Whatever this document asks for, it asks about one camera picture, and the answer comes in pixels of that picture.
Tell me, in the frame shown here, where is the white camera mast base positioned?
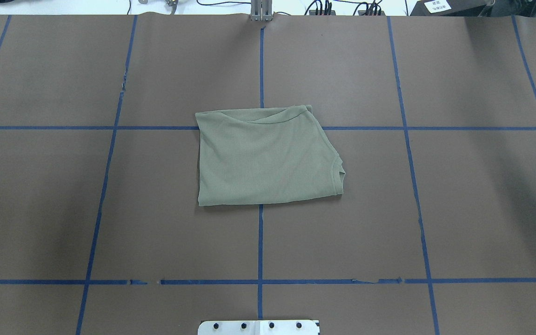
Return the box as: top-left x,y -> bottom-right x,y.
197,320 -> 321,335

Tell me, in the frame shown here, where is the olive green long-sleeve shirt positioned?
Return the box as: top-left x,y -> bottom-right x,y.
195,105 -> 345,207

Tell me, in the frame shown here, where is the aluminium frame post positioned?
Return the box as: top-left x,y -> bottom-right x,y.
249,0 -> 274,22

